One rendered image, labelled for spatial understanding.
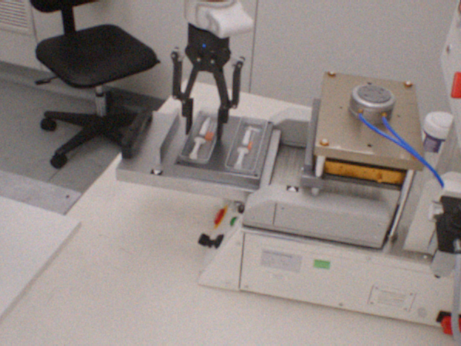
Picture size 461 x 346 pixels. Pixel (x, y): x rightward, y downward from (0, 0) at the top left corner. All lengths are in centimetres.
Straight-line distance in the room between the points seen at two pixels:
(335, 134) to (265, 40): 171
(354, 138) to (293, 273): 29
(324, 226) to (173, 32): 194
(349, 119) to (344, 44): 157
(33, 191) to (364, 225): 79
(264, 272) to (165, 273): 22
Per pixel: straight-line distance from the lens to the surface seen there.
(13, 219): 134
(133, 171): 110
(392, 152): 98
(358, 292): 113
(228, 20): 95
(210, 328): 112
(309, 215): 101
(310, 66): 267
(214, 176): 107
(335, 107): 107
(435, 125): 153
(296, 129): 124
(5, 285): 121
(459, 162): 109
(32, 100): 330
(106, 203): 137
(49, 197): 141
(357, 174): 103
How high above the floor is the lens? 165
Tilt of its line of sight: 38 degrees down
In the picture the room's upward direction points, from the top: 4 degrees clockwise
